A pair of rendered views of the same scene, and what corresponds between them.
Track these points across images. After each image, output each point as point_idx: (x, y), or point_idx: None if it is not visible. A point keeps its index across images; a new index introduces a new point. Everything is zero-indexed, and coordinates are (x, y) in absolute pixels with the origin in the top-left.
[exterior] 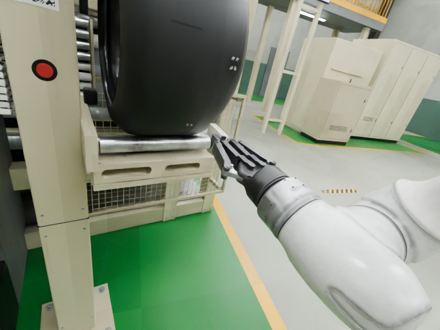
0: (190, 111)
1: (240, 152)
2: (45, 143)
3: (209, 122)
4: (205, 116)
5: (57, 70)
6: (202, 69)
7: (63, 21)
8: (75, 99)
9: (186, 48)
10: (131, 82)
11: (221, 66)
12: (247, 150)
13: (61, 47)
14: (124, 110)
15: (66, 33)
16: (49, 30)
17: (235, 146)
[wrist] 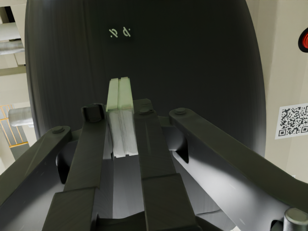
0: (144, 80)
1: (110, 197)
2: None
3: (63, 49)
4: (94, 74)
5: (297, 43)
6: None
7: (278, 99)
8: (285, 5)
9: (199, 193)
10: (262, 101)
11: (121, 193)
12: (54, 192)
13: (285, 72)
14: (253, 29)
15: (277, 89)
16: (293, 85)
17: (112, 172)
